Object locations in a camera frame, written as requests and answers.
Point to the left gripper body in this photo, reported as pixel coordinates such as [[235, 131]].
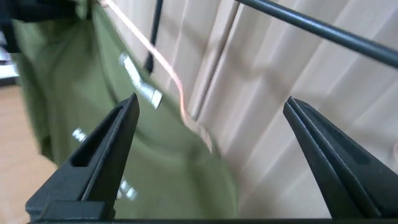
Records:
[[9, 18]]

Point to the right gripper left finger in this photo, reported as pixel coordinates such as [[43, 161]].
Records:
[[93, 186]]

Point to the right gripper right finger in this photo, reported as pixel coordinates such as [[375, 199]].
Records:
[[357, 186]]

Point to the black clothes rack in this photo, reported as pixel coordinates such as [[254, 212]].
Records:
[[326, 31]]

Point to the green long-sleeved shirt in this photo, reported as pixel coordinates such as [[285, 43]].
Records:
[[77, 77]]

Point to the pink clothes hanger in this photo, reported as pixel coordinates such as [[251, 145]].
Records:
[[149, 48]]

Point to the beige curtain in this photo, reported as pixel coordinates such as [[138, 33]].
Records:
[[280, 77]]

